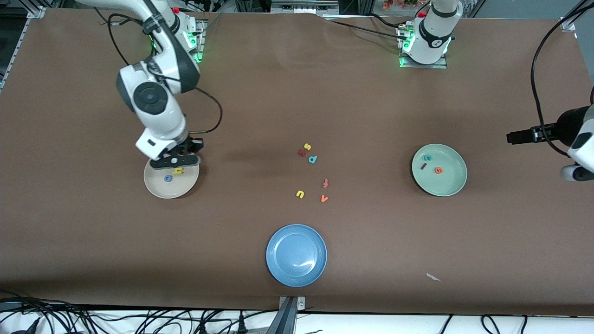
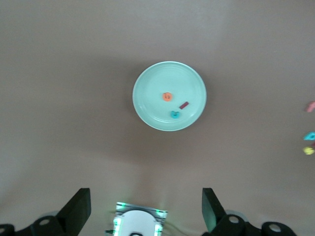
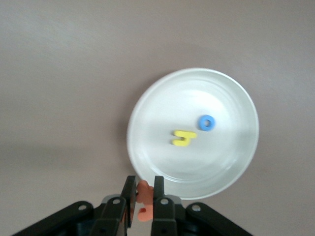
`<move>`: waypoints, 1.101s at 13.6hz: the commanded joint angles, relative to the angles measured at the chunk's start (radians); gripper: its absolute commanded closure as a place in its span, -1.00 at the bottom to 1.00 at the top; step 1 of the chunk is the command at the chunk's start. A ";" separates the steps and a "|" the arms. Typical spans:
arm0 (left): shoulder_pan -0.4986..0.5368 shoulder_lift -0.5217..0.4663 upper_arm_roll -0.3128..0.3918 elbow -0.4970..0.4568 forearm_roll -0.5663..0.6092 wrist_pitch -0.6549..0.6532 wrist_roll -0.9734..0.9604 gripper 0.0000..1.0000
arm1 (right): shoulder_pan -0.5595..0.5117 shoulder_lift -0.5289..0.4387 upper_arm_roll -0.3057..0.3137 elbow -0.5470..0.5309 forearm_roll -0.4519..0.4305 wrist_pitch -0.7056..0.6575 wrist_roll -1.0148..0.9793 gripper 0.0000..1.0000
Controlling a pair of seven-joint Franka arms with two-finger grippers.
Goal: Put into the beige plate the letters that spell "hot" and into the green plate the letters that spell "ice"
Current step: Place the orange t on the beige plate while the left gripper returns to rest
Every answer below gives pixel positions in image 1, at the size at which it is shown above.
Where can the beige brown plate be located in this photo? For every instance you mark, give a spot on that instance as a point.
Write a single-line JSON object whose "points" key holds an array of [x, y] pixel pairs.
{"points": [[181, 186]]}

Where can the green plate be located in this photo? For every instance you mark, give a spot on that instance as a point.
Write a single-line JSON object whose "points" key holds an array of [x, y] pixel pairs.
{"points": [[445, 183]]}

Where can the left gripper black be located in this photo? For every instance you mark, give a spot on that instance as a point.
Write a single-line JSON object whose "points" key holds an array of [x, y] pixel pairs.
{"points": [[564, 127]]}

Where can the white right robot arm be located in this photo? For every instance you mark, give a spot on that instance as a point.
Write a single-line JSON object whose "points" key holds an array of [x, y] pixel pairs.
{"points": [[162, 125]]}

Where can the blue plate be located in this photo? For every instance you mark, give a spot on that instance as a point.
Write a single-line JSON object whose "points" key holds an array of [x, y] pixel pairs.
{"points": [[296, 255]]}

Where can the short aluminium profile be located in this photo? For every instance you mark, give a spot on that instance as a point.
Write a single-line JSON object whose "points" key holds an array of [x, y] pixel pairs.
{"points": [[570, 21]]}

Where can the grey metal camera bracket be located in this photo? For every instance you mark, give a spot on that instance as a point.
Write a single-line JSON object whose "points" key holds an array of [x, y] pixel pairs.
{"points": [[288, 315]]}

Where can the orange flower decoration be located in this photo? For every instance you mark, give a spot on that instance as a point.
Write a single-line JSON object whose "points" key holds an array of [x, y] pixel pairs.
{"points": [[399, 3]]}

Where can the white lower board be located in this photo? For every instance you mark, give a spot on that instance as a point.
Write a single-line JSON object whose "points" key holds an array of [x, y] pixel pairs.
{"points": [[371, 324]]}

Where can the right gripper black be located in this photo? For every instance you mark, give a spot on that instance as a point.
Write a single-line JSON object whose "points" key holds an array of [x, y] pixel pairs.
{"points": [[192, 145]]}

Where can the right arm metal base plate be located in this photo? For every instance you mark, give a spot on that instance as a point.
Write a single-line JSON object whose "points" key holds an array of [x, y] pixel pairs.
{"points": [[202, 46]]}

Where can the brown table cover sheet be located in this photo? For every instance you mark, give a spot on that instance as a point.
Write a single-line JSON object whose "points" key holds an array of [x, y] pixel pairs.
{"points": [[93, 241]]}

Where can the white paper scrap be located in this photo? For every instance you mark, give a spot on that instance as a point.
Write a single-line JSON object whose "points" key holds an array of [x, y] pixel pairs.
{"points": [[434, 277]]}

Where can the black plug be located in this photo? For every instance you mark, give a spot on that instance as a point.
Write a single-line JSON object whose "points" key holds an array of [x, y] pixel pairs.
{"points": [[241, 324]]}

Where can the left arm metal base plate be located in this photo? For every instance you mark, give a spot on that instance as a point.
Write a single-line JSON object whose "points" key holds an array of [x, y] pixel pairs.
{"points": [[422, 66]]}

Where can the grey equipment box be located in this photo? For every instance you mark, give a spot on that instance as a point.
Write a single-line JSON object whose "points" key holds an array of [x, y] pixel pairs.
{"points": [[304, 5]]}

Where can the long aluminium rail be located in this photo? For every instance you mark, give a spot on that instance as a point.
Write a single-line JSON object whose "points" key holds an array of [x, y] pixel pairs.
{"points": [[23, 35]]}

